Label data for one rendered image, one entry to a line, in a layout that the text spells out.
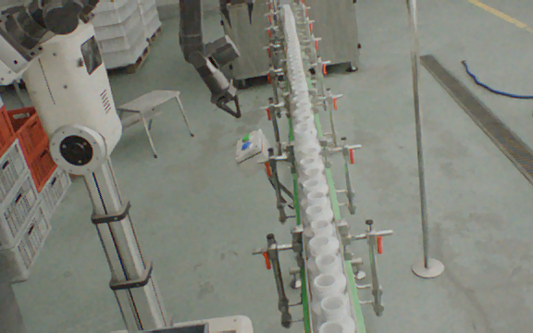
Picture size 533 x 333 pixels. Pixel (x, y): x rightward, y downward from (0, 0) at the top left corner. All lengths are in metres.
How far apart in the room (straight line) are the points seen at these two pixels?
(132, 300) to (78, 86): 0.76
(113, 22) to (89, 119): 6.00
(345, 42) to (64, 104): 4.50
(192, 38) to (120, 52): 6.18
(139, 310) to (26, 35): 1.00
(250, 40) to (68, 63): 4.33
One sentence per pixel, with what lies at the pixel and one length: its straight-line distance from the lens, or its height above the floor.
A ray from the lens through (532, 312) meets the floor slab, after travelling 2.70.
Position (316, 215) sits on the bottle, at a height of 1.16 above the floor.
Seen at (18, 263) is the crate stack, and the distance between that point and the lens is 3.57.
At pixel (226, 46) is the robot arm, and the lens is 1.58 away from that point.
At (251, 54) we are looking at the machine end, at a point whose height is 0.36.
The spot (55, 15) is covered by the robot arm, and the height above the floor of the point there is 1.58.
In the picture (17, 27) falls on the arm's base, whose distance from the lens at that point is 1.46.
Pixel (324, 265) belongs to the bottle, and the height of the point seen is 1.14.
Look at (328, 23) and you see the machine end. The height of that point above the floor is 0.54.
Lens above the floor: 1.73
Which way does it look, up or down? 24 degrees down
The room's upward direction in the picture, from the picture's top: 10 degrees counter-clockwise
